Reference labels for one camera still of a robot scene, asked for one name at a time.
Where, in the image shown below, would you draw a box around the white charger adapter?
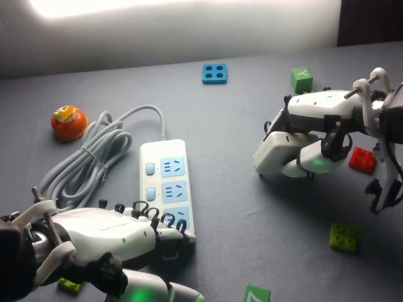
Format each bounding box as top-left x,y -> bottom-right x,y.
251,130 -> 319,177

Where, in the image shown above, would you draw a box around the grey coiled power cable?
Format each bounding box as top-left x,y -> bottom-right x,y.
39,104 -> 167,211

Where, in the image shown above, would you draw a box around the blue four-hole block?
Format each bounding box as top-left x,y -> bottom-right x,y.
201,63 -> 228,86

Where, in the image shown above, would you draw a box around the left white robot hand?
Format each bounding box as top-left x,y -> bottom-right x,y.
47,198 -> 205,302

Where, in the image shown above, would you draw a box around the red stud brick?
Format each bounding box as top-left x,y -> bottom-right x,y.
348,146 -> 377,175

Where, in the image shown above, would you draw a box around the small green stud brick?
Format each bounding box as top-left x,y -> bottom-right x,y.
56,276 -> 86,296

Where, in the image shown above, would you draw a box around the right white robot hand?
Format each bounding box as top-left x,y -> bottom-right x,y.
263,89 -> 363,180

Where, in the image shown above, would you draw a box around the orange toy cake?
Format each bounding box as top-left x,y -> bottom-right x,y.
50,104 -> 89,143

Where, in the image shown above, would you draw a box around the lime green stud brick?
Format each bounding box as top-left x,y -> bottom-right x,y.
329,221 -> 360,254

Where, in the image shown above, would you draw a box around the green cube with seven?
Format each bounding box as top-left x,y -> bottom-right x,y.
242,284 -> 272,302

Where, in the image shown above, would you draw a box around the grey table cloth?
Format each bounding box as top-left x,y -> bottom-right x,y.
0,40 -> 403,302

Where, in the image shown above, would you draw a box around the white power strip blue sockets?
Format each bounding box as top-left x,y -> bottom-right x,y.
139,138 -> 196,245

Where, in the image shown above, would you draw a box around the green cube with Y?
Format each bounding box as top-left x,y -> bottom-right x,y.
290,66 -> 315,94

